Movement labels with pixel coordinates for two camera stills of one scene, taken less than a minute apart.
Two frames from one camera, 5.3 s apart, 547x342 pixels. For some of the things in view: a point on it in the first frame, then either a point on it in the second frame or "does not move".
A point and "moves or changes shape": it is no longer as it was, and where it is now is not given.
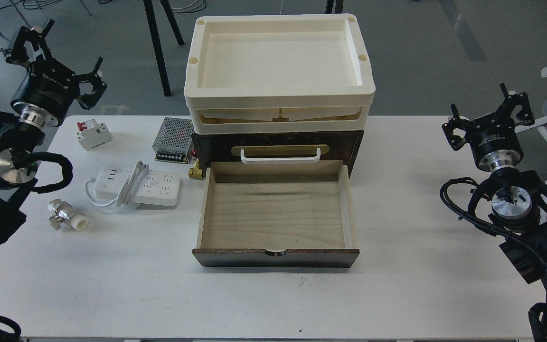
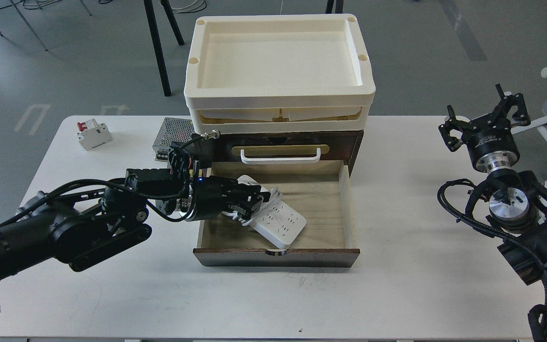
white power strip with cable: x=140 y=186 moves or changes shape
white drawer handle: x=282 y=161 does not move
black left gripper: x=46 y=93 -> x=210 y=193
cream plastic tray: x=269 y=73 does not move
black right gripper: x=495 y=143 does not move
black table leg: x=150 y=12 does not move
